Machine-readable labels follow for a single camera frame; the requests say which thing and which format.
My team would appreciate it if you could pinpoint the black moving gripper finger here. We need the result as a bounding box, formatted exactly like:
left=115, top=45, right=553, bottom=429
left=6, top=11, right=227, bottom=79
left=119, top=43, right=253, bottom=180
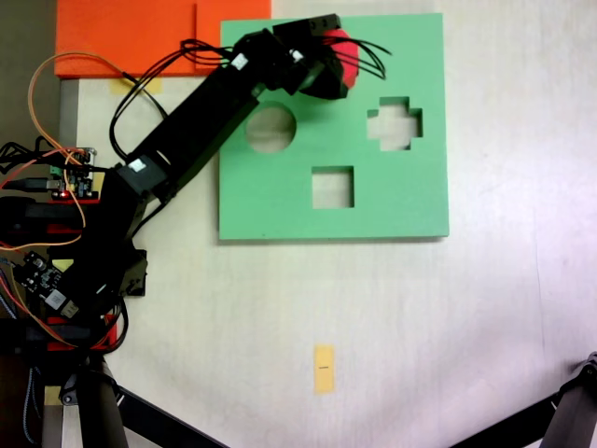
left=298, top=52, right=351, bottom=101

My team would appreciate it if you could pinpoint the red octagonal pillar block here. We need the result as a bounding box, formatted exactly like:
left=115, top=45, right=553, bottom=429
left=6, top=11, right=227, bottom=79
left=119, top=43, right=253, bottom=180
left=321, top=28, right=361, bottom=92

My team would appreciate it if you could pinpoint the green shape hole board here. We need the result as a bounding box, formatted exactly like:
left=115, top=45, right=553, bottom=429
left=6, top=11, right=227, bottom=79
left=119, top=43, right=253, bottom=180
left=217, top=12, right=451, bottom=242

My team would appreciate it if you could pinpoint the beige masking tape strip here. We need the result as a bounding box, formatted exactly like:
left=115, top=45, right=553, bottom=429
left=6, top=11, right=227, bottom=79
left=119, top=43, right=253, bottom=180
left=109, top=77, right=164, bottom=94

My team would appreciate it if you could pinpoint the orange foam mat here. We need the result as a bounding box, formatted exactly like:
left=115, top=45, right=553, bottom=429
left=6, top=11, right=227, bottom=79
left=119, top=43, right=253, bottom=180
left=54, top=0, right=272, bottom=78

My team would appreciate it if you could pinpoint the motor controller circuit board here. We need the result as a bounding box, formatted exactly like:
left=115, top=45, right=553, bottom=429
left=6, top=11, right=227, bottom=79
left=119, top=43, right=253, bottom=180
left=48, top=147, right=106, bottom=201

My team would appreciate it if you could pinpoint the yellow tape marker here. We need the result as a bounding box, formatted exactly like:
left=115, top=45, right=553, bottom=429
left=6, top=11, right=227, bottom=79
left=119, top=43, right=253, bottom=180
left=312, top=343, right=336, bottom=396

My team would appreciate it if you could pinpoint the black and red table clamp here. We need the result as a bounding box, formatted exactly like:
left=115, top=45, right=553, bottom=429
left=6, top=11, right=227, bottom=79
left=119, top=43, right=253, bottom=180
left=0, top=315, right=118, bottom=358
left=0, top=194, right=102, bottom=235

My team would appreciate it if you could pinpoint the black circuit board with USB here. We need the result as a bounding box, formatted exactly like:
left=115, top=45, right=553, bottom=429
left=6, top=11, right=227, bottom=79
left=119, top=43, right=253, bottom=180
left=9, top=250, right=81, bottom=322

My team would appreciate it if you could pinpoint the black tripod with notched joint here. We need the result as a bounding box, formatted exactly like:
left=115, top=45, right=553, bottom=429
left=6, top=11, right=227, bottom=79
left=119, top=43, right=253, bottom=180
left=450, top=350, right=597, bottom=448

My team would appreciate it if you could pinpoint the black servo wire bundle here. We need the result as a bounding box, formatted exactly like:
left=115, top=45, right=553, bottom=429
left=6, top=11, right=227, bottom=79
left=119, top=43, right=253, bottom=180
left=109, top=37, right=393, bottom=162

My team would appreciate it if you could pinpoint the long orange wire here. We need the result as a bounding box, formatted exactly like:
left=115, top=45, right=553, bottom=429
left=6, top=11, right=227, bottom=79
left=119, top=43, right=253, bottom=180
left=0, top=51, right=130, bottom=253

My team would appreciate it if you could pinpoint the black USB cable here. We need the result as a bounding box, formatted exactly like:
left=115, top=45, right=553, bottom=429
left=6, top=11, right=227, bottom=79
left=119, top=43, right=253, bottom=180
left=0, top=176, right=53, bottom=191

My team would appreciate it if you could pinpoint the black camera tripod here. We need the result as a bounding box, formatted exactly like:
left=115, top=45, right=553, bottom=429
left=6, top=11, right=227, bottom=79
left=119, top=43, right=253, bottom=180
left=41, top=357, right=226, bottom=448

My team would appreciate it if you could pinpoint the braided blue white cable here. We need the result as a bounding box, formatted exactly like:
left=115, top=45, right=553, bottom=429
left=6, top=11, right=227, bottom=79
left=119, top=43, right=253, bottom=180
left=21, top=366, right=44, bottom=445

